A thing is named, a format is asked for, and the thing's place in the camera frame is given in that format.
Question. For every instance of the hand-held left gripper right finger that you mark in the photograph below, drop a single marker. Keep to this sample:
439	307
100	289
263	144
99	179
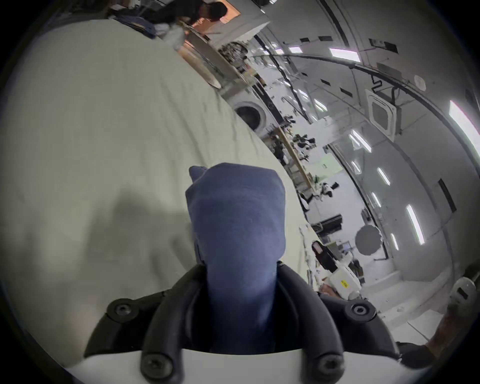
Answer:
318	318

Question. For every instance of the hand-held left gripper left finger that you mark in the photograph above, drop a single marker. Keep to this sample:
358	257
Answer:
168	311

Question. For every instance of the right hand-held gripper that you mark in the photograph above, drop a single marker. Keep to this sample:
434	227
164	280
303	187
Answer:
345	281

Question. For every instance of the dark blue garment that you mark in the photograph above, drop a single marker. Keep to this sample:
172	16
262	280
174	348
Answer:
240	232

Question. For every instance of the person's legs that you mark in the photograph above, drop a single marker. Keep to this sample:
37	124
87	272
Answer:
442	333

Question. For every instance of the row of tables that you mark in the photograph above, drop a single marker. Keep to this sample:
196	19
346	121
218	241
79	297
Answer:
296	161

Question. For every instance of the bed with pale sheet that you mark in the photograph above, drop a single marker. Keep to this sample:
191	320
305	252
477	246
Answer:
112	131

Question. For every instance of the white washing machine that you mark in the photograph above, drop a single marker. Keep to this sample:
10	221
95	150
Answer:
249	114

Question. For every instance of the round wooden table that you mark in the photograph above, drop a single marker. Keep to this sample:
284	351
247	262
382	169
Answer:
210	60

